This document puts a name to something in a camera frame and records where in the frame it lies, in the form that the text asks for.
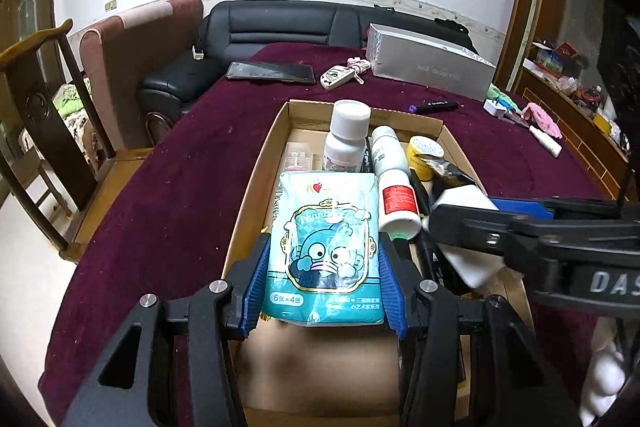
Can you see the wooden chair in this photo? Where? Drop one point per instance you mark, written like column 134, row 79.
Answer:
column 45, row 117

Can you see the green cloth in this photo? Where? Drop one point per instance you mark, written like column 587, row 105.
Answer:
column 495, row 91

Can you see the black pen with purple cap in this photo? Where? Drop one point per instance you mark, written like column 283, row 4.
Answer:
column 432, row 107

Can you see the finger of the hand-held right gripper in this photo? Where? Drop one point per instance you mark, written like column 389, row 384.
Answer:
column 520, row 207
column 475, row 229

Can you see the black marker with beige end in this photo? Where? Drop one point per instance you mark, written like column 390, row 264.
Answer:
column 425, row 232

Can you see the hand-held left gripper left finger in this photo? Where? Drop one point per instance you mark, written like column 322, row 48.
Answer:
column 255, row 292

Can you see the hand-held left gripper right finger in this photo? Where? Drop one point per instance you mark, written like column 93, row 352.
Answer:
column 392, row 292

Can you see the brown armchair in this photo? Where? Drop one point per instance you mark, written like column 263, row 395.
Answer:
column 135, row 52

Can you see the clear plastic case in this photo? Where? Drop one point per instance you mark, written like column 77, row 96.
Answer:
column 299, row 157

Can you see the white bottle with red label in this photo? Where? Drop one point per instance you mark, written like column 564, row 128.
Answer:
column 397, row 207

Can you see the yellow box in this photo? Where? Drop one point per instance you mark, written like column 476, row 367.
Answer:
column 602, row 121

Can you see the blue cartoon tissue pack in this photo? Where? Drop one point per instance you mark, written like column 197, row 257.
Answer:
column 320, row 252

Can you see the patterned cushion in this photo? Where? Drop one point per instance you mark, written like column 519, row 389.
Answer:
column 75, row 107

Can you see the colourful carton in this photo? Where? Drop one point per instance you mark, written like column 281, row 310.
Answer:
column 555, row 53

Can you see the large white bottle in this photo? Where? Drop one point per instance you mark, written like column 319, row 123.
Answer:
column 345, row 137

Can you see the white fleece garment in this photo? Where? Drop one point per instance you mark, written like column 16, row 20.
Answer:
column 605, row 372

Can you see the black and white snack bag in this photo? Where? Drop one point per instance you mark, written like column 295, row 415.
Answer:
column 462, row 199

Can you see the black marker pen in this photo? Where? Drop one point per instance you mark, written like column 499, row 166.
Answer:
column 367, row 157

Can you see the grey shoe box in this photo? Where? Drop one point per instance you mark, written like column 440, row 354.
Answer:
column 425, row 62

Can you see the red object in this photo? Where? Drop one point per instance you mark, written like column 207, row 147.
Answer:
column 587, row 97

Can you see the white charger plug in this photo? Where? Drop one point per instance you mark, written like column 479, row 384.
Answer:
column 494, row 107

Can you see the small white bottle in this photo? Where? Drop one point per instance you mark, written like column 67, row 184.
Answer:
column 387, row 152

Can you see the cardboard box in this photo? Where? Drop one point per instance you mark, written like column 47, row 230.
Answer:
column 310, row 357

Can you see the maroon tablecloth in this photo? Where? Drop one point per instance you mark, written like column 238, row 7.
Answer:
column 175, row 207

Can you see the wooden counter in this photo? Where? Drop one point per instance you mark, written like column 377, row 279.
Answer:
column 575, row 117

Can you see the black marker with green cap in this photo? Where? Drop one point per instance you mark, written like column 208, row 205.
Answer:
column 401, row 237

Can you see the black phone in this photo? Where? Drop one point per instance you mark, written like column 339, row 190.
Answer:
column 270, row 72

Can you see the pink towel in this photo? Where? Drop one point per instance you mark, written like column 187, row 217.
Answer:
column 542, row 119

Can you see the black leather sofa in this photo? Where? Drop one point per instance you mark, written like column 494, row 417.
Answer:
column 280, row 32

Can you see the slim white bottle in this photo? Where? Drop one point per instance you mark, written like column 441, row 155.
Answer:
column 547, row 144

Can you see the yellow jar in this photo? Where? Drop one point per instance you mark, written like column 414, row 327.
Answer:
column 425, row 154

